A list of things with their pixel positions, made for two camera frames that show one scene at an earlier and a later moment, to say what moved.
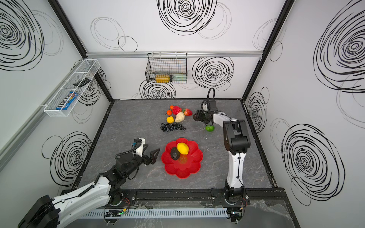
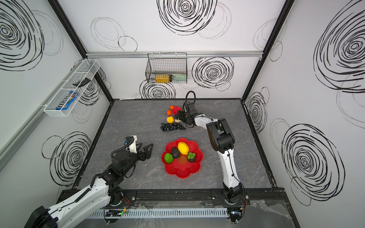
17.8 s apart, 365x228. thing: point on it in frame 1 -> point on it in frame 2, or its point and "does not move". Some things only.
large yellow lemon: (183, 148) does not move
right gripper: (199, 115) -> (183, 116)
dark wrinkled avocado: (175, 153) does not move
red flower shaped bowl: (187, 164) does not move
